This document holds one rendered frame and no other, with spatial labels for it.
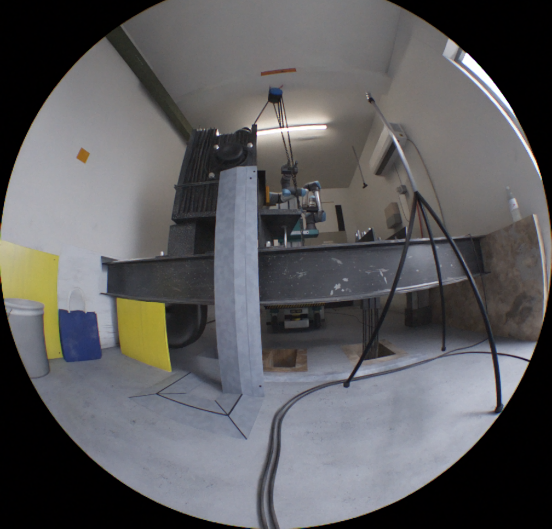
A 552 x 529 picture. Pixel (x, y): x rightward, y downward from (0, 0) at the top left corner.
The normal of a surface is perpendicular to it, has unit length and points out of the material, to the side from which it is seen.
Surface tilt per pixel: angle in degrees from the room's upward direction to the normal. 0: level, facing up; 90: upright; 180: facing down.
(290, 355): 90
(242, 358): 90
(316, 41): 180
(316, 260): 90
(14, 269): 87
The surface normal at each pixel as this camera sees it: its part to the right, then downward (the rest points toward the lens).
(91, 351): 0.93, -0.10
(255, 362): 0.07, -0.20
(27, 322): 1.00, 0.00
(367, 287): -0.15, -0.19
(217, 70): 0.04, 0.98
